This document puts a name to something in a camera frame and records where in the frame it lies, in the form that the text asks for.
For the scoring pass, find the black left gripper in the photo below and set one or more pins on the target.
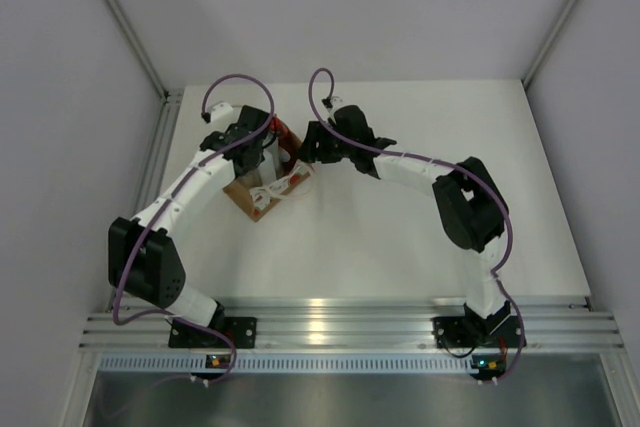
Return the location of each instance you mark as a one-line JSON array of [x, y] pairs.
[[244, 172]]

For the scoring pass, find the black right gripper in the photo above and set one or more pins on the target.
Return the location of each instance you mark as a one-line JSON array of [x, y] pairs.
[[318, 134]]

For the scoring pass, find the red cap dish soap bottle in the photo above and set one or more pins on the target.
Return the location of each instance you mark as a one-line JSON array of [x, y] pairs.
[[286, 139]]

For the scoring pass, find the clear bottle dark cap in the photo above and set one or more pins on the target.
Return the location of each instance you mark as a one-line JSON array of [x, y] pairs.
[[250, 180]]

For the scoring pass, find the white bottle dark cap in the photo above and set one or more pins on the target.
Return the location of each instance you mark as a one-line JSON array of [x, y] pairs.
[[269, 167]]

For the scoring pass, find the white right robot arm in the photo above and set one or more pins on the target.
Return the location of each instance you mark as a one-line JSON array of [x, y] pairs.
[[470, 207]]

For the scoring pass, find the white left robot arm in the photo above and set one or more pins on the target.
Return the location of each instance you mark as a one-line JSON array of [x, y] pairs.
[[143, 258]]

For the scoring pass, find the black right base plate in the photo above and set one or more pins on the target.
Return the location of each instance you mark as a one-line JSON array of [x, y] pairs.
[[461, 333]]

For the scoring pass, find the white slotted cable duct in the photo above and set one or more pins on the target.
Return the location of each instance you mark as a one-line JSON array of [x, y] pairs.
[[295, 363]]

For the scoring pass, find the aluminium mounting rail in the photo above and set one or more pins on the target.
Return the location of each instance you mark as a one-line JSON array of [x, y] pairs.
[[331, 325]]

